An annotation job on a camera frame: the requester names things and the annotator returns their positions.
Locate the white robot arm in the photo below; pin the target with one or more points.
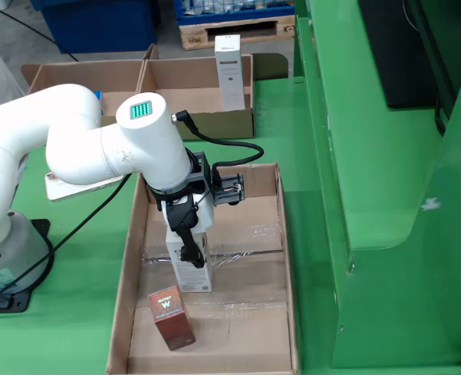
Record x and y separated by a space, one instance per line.
78 156

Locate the wooden pallet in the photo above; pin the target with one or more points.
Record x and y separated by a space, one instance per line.
191 39

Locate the smartphone in clear case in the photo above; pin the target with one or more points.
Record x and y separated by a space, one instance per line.
70 191

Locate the blue product box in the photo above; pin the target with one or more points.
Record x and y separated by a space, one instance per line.
98 95

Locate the dark green rounded panel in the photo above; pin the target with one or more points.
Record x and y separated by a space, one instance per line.
271 66

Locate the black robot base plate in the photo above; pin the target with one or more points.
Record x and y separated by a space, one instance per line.
39 281

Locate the brown box with W print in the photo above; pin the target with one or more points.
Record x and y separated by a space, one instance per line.
174 326

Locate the open cardboard box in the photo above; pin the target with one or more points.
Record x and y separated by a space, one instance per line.
97 76
199 78

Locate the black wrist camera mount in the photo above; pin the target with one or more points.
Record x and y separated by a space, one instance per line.
230 191

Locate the green metal cabinet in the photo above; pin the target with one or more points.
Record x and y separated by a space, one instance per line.
371 176

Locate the tall white and grey box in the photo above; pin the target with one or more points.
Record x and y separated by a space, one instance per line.
230 78

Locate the cow print hand cream box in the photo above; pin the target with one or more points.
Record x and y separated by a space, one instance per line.
193 277

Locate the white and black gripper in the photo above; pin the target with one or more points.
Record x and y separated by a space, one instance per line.
203 213

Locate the shallow cardboard tray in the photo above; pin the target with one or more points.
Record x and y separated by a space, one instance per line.
234 332

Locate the blue plastic bin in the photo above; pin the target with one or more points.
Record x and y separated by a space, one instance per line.
97 27

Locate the dark flat panel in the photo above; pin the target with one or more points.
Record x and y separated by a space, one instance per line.
402 58

